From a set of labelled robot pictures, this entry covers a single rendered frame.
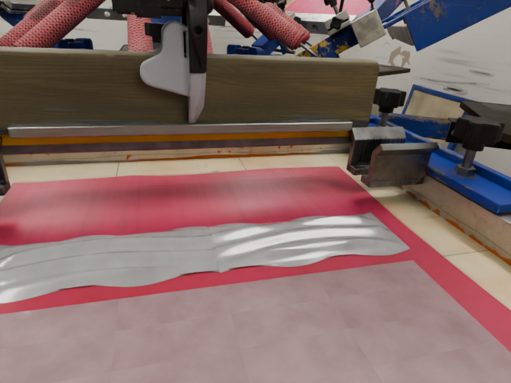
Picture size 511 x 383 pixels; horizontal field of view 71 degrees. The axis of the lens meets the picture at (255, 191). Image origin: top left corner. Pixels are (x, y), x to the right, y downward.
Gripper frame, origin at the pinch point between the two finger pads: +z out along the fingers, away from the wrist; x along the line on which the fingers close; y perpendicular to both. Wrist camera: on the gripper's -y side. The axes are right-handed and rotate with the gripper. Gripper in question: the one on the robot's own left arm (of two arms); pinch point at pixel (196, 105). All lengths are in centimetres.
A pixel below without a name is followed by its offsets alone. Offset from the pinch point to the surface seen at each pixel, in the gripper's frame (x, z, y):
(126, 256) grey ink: 13.5, 9.0, 7.3
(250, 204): 5.1, 9.8, -5.1
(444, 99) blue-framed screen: -176, 37, -195
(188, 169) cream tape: -6.0, 9.8, 0.5
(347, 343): 24.6, 9.7, -6.6
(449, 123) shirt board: -37, 13, -70
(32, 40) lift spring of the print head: -53, -2, 29
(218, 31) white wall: -407, 8, -72
